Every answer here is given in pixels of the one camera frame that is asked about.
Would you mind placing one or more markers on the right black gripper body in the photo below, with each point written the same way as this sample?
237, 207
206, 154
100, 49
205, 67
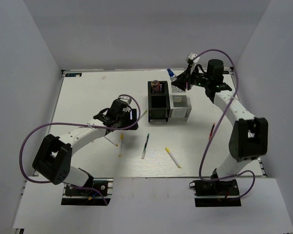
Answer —
200, 79

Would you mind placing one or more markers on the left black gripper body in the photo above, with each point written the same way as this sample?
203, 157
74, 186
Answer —
120, 118

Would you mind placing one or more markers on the blue cap spray bottle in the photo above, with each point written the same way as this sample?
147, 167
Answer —
171, 74

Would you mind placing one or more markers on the pink tube of crayons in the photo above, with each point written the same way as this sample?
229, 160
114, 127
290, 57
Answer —
155, 86

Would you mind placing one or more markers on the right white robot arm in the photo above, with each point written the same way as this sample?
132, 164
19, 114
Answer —
249, 137

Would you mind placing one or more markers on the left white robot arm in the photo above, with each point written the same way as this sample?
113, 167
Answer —
53, 159

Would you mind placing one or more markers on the yellow cap marker upright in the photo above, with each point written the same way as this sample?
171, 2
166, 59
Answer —
121, 145

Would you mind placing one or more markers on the white mesh organizer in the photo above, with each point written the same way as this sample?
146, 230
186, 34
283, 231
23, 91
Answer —
180, 104

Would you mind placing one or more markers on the yellow cap marker left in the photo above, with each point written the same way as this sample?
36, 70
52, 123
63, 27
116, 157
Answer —
111, 141

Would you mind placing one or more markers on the black mesh organizer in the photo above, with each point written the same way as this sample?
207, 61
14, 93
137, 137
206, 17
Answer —
158, 102

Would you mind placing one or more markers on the green gel pen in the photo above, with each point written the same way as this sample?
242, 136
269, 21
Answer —
145, 147

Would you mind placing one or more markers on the red pen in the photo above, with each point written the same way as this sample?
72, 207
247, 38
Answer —
211, 132

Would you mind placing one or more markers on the yellow cap marker right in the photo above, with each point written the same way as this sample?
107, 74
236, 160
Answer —
172, 157

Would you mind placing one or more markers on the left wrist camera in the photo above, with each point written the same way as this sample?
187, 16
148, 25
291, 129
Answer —
127, 100

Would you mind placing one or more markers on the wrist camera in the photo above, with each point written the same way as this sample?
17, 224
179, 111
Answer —
127, 100
192, 58

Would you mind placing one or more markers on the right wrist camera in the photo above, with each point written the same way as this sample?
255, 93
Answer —
192, 58

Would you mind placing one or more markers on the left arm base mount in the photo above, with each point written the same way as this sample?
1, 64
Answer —
100, 194

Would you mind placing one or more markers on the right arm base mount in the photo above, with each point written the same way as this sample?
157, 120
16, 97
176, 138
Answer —
215, 194

